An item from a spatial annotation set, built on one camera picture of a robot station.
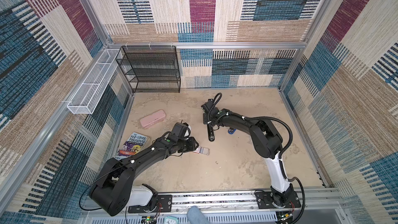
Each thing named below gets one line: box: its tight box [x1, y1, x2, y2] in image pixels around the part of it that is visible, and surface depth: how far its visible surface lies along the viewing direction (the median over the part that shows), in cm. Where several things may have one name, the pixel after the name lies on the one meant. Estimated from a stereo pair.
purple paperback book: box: [113, 131, 148, 161], surface depth 93 cm
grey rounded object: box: [186, 205, 211, 224], surface depth 69 cm
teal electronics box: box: [163, 215, 179, 224], surface depth 69 cm
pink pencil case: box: [139, 109, 166, 129], surface depth 104 cm
